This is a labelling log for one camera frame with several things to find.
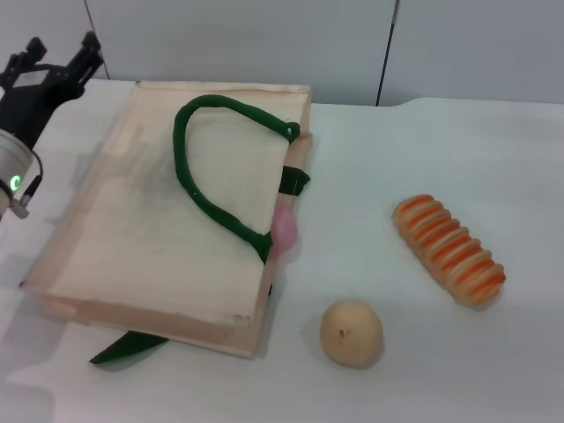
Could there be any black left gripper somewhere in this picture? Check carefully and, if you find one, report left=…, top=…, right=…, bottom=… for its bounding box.
left=0, top=30, right=106, bottom=150

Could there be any cream handbag with green handles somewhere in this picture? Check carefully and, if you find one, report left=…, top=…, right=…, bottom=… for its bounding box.
left=19, top=80, right=315, bottom=367

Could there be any pink toy peach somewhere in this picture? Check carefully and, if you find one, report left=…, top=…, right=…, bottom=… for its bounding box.
left=270, top=200, right=301, bottom=256

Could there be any beige toy pear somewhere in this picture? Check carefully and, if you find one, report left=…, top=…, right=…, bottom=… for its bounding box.
left=319, top=299, right=384, bottom=370

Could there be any orange striped toy bread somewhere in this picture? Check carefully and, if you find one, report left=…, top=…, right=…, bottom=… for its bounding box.
left=391, top=193, right=507, bottom=308

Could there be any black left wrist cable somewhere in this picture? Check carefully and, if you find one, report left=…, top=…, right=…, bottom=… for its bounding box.
left=11, top=152, right=45, bottom=218

